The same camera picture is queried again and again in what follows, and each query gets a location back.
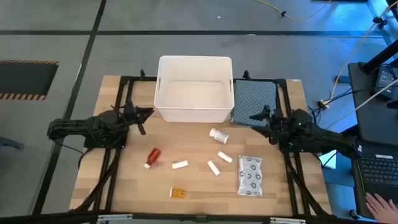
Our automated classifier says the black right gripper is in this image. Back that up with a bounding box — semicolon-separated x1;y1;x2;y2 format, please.
249;105;289;146

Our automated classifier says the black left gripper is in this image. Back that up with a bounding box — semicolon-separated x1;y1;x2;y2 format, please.
119;100;155;136

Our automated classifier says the red bottle white cap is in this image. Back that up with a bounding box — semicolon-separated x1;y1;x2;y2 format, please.
143;147;162;170

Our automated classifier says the labelled white pill bottle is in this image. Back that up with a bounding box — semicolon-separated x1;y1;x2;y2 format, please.
208;128;230;144

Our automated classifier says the white gauze roll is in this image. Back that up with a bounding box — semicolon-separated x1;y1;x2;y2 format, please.
217;151;234;164
171;159;190;170
206;159;221;177

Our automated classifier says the small amber bottle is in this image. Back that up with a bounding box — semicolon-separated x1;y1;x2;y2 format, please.
169;187;187;199

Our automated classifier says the white plastic basket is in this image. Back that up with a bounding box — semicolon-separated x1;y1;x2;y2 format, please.
154;55;236;124

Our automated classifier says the blue quilted cloth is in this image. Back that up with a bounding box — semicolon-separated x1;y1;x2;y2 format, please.
230;79;279;128

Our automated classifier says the silver printed pouch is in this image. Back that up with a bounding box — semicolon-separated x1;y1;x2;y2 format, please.
237;155;264;197

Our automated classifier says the white paper sheet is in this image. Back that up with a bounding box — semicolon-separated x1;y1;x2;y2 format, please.
318;150;338;170

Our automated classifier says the black side table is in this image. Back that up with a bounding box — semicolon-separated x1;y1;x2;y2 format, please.
348;62;398;147

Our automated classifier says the black laptop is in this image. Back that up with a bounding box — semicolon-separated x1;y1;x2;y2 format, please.
354;141;398;218

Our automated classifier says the black hazard-striped floor mat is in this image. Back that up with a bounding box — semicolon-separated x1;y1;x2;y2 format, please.
0;59;60;101

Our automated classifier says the black power adapter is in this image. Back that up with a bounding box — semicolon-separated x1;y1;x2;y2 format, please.
374;67;398;101

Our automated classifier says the black stand pole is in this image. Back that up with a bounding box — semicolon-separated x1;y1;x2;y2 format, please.
362;39;398;75

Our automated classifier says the black chair base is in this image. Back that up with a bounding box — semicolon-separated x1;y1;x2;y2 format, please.
0;136;25;151

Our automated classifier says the person's hand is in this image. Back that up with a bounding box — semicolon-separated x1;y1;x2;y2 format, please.
365;192;398;224

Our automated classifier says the pale stand leg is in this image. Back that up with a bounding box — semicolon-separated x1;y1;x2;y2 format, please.
366;0;398;47

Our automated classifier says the black aluminium table frame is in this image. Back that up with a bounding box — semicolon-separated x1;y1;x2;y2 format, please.
73;68;332;218

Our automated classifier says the silver metal bracket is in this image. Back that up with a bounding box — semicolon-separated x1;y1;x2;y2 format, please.
96;213;134;224
269;217;307;224

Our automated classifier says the white cable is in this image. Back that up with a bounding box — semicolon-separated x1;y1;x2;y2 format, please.
323;79;398;130

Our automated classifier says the yellow cable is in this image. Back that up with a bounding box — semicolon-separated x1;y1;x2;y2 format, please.
254;0;398;108

